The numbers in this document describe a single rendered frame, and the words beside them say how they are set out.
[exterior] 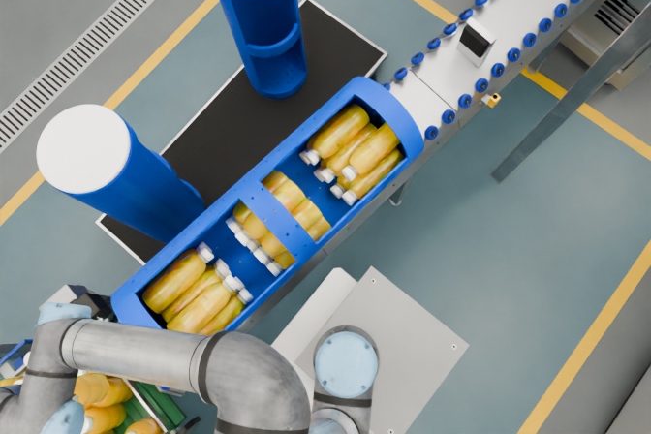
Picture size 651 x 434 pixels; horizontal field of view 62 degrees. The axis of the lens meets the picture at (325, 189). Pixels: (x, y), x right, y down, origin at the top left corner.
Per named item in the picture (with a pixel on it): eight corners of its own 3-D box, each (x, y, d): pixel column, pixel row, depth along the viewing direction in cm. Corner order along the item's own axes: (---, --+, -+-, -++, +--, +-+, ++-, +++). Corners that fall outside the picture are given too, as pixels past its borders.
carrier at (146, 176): (206, 238, 242) (202, 178, 249) (133, 188, 157) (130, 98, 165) (143, 247, 242) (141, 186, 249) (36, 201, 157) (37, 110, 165)
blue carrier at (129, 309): (421, 166, 163) (430, 125, 136) (200, 376, 149) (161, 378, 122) (355, 106, 171) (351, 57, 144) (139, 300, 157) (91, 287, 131)
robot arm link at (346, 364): (377, 335, 116) (381, 335, 103) (371, 402, 112) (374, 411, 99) (321, 328, 116) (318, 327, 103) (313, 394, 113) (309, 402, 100)
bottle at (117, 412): (126, 399, 154) (98, 408, 136) (127, 425, 152) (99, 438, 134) (102, 402, 154) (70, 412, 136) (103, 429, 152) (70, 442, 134)
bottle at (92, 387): (74, 389, 131) (34, 401, 112) (94, 365, 132) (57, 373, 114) (95, 409, 130) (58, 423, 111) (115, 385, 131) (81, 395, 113)
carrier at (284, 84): (236, 76, 262) (280, 110, 257) (185, -47, 177) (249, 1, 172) (275, 35, 267) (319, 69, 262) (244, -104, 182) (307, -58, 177)
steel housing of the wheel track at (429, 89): (616, -10, 214) (666, -73, 181) (200, 389, 181) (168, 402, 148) (559, -53, 220) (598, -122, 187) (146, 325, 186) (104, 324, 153)
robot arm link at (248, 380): (294, 332, 63) (19, 297, 84) (280, 435, 60) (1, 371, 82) (334, 337, 73) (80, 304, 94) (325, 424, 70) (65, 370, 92)
